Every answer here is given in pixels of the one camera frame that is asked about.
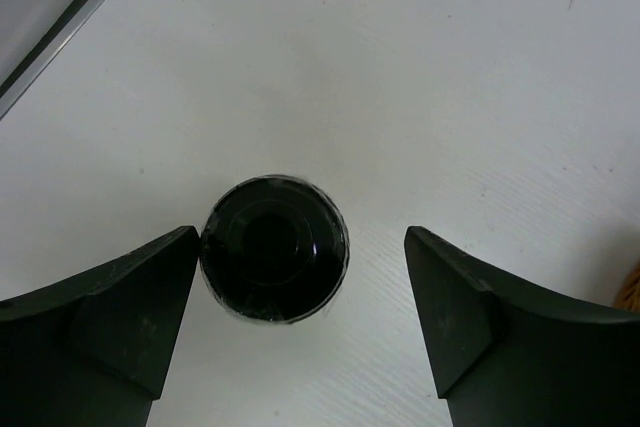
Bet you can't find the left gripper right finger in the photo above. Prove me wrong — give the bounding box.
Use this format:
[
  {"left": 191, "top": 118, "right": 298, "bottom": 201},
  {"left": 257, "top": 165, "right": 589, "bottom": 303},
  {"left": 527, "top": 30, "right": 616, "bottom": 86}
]
[{"left": 404, "top": 226, "right": 639, "bottom": 426}]

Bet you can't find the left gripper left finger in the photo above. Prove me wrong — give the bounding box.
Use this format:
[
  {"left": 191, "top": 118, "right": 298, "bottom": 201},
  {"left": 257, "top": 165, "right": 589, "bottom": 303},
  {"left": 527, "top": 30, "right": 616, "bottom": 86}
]
[{"left": 1, "top": 226, "right": 196, "bottom": 426}]

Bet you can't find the black-cap white sauce bottle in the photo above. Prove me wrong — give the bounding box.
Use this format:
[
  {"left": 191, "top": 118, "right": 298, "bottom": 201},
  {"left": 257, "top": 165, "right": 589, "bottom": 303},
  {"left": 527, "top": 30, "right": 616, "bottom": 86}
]
[{"left": 199, "top": 174, "right": 350, "bottom": 325}]

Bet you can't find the brown wicker divided basket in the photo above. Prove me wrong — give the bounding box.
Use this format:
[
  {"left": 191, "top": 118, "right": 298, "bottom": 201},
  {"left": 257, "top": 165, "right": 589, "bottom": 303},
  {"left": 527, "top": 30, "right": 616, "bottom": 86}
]
[{"left": 613, "top": 264, "right": 640, "bottom": 313}]

